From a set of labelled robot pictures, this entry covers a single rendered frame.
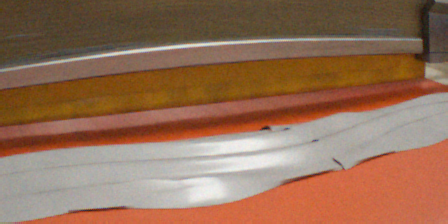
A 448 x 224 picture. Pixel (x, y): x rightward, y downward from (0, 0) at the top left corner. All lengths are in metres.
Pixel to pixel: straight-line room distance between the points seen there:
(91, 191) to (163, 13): 0.12
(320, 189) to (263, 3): 0.13
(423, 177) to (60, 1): 0.19
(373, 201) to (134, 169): 0.09
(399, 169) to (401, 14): 0.17
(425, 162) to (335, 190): 0.06
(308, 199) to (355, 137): 0.07
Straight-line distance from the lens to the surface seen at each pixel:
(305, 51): 0.34
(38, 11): 0.29
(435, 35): 0.43
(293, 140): 0.29
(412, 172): 0.26
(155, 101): 0.33
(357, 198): 0.23
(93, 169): 0.24
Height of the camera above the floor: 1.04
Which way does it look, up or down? 13 degrees down
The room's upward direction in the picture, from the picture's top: 1 degrees clockwise
